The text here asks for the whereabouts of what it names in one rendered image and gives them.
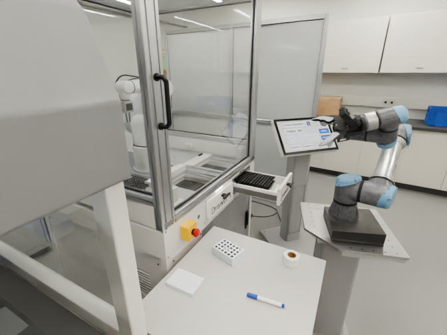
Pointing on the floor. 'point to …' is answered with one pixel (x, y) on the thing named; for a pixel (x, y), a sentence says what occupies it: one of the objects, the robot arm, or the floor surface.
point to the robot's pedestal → (332, 284)
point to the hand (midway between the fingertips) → (314, 131)
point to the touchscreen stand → (293, 212)
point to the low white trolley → (238, 292)
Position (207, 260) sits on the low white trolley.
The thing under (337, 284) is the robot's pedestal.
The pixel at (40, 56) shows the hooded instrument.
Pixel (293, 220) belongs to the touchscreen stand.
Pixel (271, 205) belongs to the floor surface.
